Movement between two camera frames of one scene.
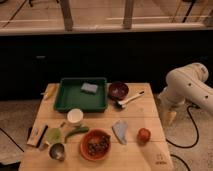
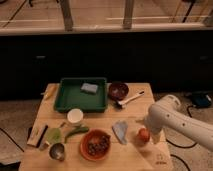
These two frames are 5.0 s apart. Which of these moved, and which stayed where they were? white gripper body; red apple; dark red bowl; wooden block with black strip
Moved: white gripper body
Stayed: dark red bowl; wooden block with black strip; red apple
